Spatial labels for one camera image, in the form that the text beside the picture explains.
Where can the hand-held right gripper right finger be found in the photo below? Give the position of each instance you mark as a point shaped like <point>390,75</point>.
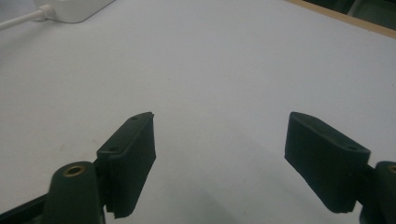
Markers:
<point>323,161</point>

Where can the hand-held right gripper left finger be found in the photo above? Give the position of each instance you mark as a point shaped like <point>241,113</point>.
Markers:
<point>124,165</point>

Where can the white power strip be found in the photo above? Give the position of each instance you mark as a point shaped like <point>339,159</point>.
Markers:
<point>73,9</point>

